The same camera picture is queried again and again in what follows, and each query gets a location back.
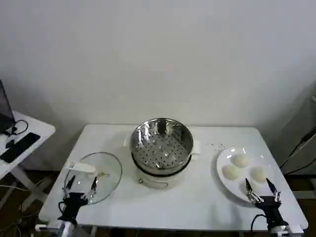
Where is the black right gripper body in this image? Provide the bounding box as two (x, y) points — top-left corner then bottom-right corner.
(255, 196), (289, 229)

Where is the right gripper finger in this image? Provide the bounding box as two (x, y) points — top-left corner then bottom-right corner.
(266, 178), (282, 203)
(244, 178), (264, 204)

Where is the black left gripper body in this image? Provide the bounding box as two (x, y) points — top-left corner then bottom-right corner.
(58, 193), (88, 225)

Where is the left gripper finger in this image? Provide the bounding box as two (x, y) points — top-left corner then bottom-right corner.
(83, 176), (98, 199)
(62, 175), (76, 198)

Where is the white plate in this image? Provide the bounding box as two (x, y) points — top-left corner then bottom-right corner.
(216, 147), (281, 206)

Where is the black keyboard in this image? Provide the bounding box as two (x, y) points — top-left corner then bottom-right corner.
(0, 132), (41, 164)

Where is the white side table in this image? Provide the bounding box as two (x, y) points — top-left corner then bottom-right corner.
(0, 110), (56, 223)

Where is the grey cabinet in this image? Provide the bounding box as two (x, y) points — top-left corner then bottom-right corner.
(278, 86), (316, 175)

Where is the steel steamer basket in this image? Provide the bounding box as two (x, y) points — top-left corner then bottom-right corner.
(130, 118), (194, 174)

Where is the dark laptop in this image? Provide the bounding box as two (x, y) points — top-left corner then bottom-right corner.
(0, 79), (15, 135)

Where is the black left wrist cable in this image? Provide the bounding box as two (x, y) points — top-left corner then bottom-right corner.
(58, 200), (67, 220)

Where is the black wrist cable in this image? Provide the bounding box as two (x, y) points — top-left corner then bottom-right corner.
(250, 213), (269, 235)
(58, 200), (67, 220)

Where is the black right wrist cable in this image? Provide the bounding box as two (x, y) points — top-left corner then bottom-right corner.
(250, 213), (269, 235)

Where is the glass lid with white handle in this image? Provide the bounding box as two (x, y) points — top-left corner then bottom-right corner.
(63, 152), (123, 205)

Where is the black cabinet cable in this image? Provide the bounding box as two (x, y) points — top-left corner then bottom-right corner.
(280, 128), (316, 171)

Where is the white floor cable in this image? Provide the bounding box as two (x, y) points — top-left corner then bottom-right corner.
(0, 185), (23, 192)

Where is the black looped cable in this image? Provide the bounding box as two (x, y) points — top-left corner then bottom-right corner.
(4, 119), (29, 137)

